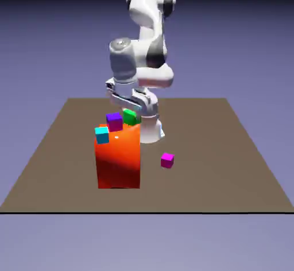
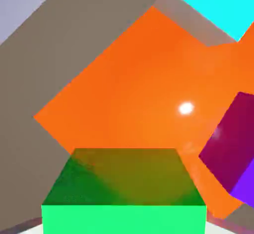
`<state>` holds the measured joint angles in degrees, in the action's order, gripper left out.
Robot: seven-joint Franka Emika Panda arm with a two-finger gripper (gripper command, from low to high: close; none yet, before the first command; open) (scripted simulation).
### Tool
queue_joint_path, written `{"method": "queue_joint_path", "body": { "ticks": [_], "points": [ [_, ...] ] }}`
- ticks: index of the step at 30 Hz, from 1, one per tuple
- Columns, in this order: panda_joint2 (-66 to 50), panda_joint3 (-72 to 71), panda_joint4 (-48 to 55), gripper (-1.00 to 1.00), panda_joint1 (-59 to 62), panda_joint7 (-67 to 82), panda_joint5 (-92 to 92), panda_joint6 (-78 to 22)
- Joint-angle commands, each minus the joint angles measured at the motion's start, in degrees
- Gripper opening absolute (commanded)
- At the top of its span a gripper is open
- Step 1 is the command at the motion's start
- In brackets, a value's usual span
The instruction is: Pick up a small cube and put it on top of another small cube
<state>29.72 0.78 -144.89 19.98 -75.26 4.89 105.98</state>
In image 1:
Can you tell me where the small purple cube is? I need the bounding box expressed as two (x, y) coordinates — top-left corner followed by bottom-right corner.
(106, 112), (123, 133)

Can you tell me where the small green cube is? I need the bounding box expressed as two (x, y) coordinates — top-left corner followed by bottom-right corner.
(122, 109), (141, 126)

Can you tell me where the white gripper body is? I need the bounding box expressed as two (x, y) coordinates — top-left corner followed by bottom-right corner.
(109, 92), (143, 114)

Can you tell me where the small magenta cube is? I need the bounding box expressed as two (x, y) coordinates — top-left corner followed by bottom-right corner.
(160, 152), (175, 169)

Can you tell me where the large orange box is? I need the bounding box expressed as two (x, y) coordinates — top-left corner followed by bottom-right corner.
(94, 123), (141, 189)

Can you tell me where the small cyan cube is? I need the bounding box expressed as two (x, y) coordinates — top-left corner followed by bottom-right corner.
(94, 126), (110, 145)

